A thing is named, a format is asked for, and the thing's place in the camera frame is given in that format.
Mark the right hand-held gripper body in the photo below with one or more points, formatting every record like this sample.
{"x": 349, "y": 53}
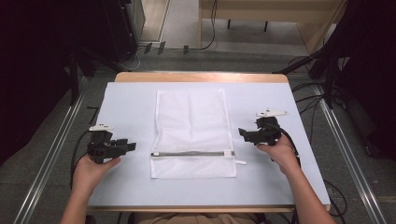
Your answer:
{"x": 268, "y": 132}

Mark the person's right hand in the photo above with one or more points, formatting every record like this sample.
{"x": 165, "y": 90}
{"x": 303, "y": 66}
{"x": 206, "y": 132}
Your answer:
{"x": 285, "y": 155}

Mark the person's tan pants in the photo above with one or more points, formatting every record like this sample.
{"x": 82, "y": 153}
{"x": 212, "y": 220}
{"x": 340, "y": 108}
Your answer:
{"x": 193, "y": 218}

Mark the person's left hand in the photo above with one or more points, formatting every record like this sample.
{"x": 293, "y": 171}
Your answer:
{"x": 88, "y": 172}

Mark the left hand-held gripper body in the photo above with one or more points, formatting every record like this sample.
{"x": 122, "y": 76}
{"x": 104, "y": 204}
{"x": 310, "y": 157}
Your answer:
{"x": 101, "y": 146}

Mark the pale table mat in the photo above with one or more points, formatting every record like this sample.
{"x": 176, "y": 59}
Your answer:
{"x": 130, "y": 105}

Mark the black stand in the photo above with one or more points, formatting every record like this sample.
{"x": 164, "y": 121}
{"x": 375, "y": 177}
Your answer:
{"x": 74, "y": 84}
{"x": 328, "y": 74}

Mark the black curtain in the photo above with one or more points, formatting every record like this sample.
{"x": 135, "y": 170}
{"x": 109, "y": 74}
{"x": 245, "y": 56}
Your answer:
{"x": 31, "y": 77}
{"x": 370, "y": 71}

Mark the white mesh laundry bag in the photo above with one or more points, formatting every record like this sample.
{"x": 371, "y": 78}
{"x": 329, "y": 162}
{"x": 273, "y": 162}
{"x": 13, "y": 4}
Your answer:
{"x": 193, "y": 124}

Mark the metal floor rail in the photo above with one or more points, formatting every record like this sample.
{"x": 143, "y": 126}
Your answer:
{"x": 348, "y": 155}
{"x": 46, "y": 155}

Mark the black strip on floor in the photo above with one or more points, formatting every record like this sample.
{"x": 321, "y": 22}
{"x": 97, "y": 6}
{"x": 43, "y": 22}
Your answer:
{"x": 93, "y": 114}

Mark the black cabinet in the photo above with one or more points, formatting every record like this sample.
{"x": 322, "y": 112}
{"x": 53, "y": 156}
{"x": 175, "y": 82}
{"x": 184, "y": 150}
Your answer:
{"x": 124, "y": 25}

